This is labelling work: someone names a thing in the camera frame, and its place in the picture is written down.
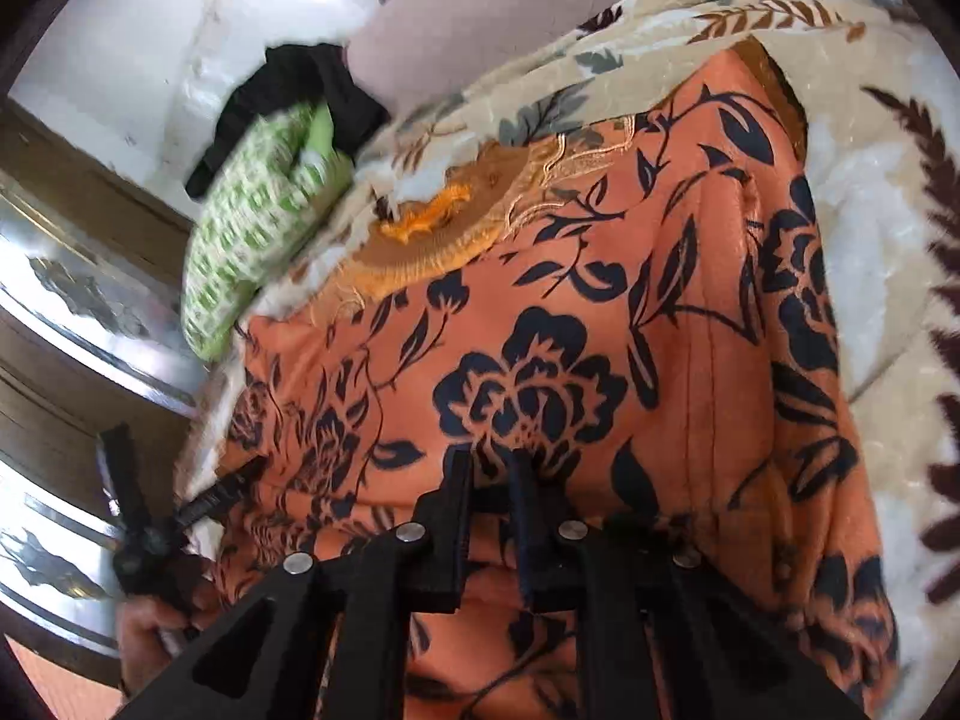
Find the orange floral blouse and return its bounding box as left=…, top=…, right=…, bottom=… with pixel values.
left=213, top=39, right=898, bottom=712

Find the left hand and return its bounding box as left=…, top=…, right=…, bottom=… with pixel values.
left=116, top=557, right=221, bottom=697

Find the brown wooden door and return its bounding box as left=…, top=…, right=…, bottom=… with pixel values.
left=2, top=101, right=205, bottom=684

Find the green white patterned pillow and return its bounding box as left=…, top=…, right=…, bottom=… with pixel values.
left=181, top=103, right=353, bottom=362

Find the black garment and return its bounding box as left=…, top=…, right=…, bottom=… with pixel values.
left=184, top=42, right=392, bottom=202

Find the beige leaf pattern blanket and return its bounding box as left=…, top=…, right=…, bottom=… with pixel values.
left=182, top=0, right=958, bottom=718

